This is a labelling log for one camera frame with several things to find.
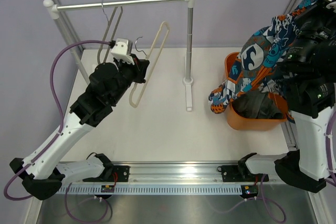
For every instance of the colourful patterned shorts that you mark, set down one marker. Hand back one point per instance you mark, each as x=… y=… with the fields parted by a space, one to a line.
x=254 y=68

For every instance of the grey shorts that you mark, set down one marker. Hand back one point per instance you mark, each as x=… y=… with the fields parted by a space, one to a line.
x=256 y=105

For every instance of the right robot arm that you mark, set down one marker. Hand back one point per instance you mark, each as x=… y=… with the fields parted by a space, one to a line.
x=308 y=68

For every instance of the white slotted cable duct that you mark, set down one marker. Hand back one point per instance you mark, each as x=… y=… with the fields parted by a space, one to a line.
x=91 y=189

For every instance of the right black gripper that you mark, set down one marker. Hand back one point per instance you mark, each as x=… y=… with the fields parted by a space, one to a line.
x=326 y=7

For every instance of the orange plastic basket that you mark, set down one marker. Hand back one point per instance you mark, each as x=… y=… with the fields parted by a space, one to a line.
x=240 y=123

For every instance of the silver clothes rack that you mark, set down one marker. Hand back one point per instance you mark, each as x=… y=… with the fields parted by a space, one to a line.
x=54 y=10

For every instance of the cream clothes hanger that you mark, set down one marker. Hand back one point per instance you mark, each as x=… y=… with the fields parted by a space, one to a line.
x=149 y=72

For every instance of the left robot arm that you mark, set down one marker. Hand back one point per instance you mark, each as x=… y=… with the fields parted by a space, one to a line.
x=43 y=173

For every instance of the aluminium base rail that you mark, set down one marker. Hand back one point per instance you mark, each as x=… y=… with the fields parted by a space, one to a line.
x=173 y=173

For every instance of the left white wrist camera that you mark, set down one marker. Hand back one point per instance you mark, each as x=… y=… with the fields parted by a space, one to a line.
x=121 y=51

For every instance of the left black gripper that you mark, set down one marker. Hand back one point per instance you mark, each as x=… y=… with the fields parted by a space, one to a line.
x=139 y=68

